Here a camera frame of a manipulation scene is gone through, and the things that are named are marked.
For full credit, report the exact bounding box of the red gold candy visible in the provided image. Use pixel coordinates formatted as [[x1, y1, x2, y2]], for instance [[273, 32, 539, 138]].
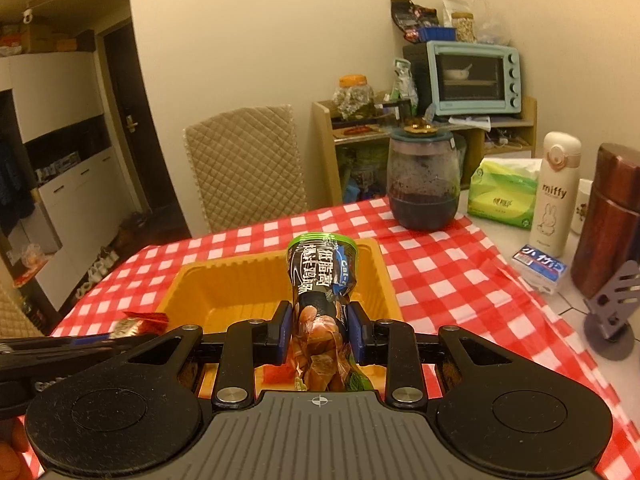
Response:
[[110, 318, 150, 339]]

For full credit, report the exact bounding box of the dark green-edged snack bag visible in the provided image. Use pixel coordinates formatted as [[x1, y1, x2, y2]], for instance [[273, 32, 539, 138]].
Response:
[[288, 233, 373, 392]]

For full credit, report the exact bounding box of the red snack packet pile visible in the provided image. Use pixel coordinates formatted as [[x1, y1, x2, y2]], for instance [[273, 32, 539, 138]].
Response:
[[125, 311, 168, 335]]

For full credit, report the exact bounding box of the person's left hand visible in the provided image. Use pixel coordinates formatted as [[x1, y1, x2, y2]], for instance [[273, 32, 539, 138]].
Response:
[[0, 417, 34, 480]]

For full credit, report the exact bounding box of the orange plastic tray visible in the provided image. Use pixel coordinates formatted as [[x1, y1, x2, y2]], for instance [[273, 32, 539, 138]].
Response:
[[155, 237, 405, 399]]

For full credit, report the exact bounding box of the red white checkered tablecloth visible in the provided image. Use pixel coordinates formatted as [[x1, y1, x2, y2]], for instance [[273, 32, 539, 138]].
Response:
[[53, 200, 639, 479]]

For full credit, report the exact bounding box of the beige quilted side chair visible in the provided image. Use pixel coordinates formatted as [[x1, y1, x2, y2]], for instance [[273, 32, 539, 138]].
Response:
[[0, 287, 42, 339]]

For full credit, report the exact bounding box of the blue white tissue packet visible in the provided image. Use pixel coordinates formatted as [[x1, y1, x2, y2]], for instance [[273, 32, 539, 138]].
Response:
[[511, 245, 568, 295]]

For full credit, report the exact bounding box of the dark glass jar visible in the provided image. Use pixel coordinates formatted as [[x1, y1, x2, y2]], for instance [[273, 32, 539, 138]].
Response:
[[386, 127, 461, 232]]

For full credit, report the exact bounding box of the green tissue pack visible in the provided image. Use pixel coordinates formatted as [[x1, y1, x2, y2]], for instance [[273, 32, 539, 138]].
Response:
[[466, 157, 541, 230]]

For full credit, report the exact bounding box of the white miffy thermos bottle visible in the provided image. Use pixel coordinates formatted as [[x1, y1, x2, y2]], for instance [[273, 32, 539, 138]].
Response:
[[529, 131, 582, 258]]

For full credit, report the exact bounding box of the wooden shelf unit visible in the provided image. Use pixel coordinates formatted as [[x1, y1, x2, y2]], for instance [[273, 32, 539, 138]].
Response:
[[311, 96, 538, 206]]

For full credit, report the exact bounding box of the white cabinet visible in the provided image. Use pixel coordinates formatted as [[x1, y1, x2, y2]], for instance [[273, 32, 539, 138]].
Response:
[[1, 52, 134, 309]]

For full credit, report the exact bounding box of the grey phone stand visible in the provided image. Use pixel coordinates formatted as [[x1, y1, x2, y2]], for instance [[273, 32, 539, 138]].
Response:
[[584, 260, 639, 361]]

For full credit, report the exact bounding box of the white patterned mug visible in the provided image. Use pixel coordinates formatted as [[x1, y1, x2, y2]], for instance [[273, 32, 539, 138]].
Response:
[[570, 179, 592, 235]]

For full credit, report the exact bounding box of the dark door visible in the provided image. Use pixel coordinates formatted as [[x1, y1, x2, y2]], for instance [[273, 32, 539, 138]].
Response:
[[96, 19, 194, 241]]

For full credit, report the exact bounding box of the brown wooden canister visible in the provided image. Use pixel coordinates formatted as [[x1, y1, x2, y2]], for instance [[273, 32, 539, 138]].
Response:
[[570, 143, 640, 299]]

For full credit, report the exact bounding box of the orange lid snack jar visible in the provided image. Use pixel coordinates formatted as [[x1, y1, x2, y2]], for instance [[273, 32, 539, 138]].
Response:
[[332, 74, 374, 120]]

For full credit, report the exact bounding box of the green white pouch on shelf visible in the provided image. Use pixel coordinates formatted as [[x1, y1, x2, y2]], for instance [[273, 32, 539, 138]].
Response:
[[390, 58, 419, 115]]

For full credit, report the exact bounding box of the light blue toaster oven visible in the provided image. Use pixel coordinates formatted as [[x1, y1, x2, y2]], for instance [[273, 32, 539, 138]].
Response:
[[402, 41, 523, 117]]

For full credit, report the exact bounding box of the white bowl in oven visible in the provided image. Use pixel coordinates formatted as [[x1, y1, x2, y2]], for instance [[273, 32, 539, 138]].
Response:
[[442, 64, 473, 80]]

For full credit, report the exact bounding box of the blue small box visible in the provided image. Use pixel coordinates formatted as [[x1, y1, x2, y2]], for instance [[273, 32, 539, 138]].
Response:
[[418, 26, 457, 42]]

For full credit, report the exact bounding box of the dark snack bag on oven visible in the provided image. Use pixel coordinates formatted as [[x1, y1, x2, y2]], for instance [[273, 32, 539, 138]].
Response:
[[390, 0, 439, 44]]

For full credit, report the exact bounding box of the glass jar of nuts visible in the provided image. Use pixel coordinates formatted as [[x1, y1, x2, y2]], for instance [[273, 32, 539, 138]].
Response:
[[451, 11, 476, 44]]

